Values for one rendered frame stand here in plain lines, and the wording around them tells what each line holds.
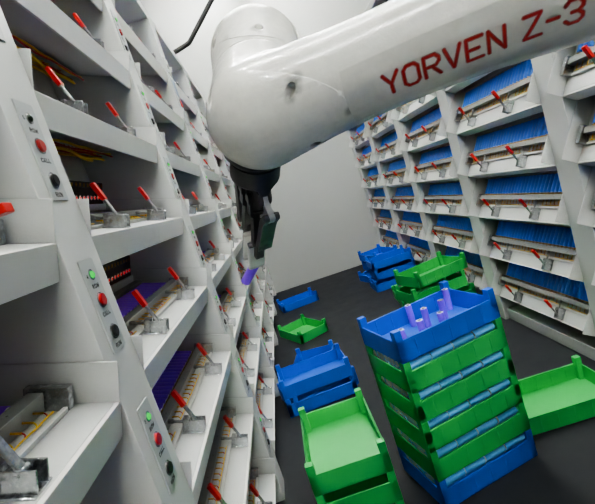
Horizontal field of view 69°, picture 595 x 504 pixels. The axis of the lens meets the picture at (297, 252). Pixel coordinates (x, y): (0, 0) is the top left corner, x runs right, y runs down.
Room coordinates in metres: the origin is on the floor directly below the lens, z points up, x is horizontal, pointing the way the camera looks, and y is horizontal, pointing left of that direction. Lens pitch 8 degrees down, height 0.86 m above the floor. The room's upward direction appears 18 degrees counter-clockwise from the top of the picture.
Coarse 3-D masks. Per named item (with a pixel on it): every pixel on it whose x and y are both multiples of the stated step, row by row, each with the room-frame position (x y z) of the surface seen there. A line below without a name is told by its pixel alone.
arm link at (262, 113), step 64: (448, 0) 0.37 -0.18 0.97; (512, 0) 0.35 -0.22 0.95; (576, 0) 0.34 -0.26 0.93; (256, 64) 0.41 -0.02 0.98; (320, 64) 0.39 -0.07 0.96; (384, 64) 0.38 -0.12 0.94; (448, 64) 0.38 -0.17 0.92; (512, 64) 0.40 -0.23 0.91; (256, 128) 0.40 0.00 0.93; (320, 128) 0.41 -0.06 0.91
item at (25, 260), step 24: (24, 216) 0.50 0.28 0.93; (48, 216) 0.50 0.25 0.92; (0, 240) 0.48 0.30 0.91; (24, 240) 0.50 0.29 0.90; (48, 240) 0.50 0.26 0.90; (0, 264) 0.40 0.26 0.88; (24, 264) 0.43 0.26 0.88; (48, 264) 0.48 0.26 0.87; (0, 288) 0.39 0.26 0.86; (24, 288) 0.43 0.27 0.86
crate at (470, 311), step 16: (448, 288) 1.23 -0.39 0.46; (416, 304) 1.21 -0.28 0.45; (432, 304) 1.23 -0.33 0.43; (464, 304) 1.18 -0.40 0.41; (480, 304) 1.04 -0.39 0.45; (496, 304) 1.05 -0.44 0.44; (384, 320) 1.18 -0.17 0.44; (400, 320) 1.19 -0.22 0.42; (432, 320) 1.17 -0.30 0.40; (448, 320) 1.01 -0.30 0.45; (464, 320) 1.02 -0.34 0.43; (480, 320) 1.04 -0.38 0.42; (368, 336) 1.12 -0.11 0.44; (384, 336) 1.16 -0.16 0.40; (400, 336) 0.98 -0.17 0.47; (416, 336) 0.99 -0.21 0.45; (432, 336) 1.00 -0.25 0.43; (448, 336) 1.01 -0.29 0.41; (384, 352) 1.05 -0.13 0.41; (400, 352) 0.97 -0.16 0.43; (416, 352) 0.98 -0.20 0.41
